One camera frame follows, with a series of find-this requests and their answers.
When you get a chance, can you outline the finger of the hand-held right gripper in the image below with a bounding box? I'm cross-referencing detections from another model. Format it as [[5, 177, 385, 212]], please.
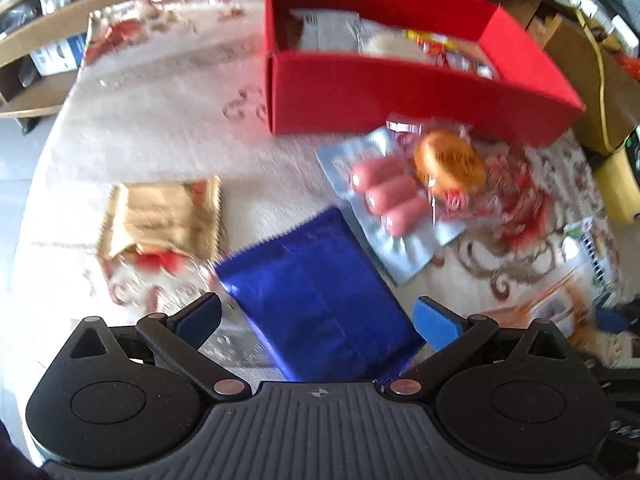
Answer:
[[595, 310, 628, 333]]

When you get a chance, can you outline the gold snack packet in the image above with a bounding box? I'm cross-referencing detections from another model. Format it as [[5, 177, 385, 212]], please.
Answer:
[[97, 176, 223, 268]]

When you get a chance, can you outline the wooden television stand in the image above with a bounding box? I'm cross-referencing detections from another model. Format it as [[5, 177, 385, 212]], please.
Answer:
[[0, 0, 640, 156]]

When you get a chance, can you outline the orange bread packet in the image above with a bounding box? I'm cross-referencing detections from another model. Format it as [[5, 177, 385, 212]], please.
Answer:
[[520, 217, 621, 336]]

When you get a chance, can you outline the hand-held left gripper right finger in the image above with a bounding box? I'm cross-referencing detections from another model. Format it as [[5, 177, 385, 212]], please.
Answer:
[[385, 296, 591, 395]]

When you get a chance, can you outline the red cardboard box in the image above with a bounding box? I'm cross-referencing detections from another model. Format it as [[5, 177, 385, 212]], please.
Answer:
[[264, 0, 586, 148]]

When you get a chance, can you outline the floral tablecloth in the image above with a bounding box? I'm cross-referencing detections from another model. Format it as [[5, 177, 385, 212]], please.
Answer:
[[10, 0, 623, 386]]

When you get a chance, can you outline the yellow cable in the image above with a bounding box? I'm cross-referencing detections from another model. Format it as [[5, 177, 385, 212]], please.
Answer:
[[555, 0, 626, 153]]

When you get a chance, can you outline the pink sausage packet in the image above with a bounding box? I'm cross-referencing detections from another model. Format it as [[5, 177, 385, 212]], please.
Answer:
[[315, 125, 468, 286]]

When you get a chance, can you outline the red yellow snack packet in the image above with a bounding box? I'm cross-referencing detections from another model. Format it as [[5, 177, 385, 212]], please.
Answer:
[[405, 30, 498, 81]]

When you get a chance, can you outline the blue foil snack packet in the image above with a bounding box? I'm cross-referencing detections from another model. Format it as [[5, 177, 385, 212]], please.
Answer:
[[215, 207, 426, 383]]

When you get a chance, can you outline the blue white carton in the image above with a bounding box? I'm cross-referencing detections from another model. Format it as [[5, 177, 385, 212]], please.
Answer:
[[30, 35, 88, 76]]

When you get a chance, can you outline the yellow bin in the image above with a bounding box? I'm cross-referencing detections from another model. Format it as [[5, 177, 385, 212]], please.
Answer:
[[592, 145, 640, 231]]

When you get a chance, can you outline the round orange cake packet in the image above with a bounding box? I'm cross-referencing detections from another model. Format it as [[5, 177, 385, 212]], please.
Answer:
[[387, 119, 501, 221]]

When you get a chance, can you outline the silver white snack packet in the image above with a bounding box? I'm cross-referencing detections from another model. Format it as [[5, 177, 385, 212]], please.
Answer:
[[290, 7, 362, 53]]

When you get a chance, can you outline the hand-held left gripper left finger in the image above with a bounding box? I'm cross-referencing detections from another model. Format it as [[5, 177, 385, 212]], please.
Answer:
[[67, 292, 252, 402]]

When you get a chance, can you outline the round white bread packet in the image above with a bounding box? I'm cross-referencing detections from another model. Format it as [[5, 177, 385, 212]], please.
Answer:
[[357, 25, 436, 63]]

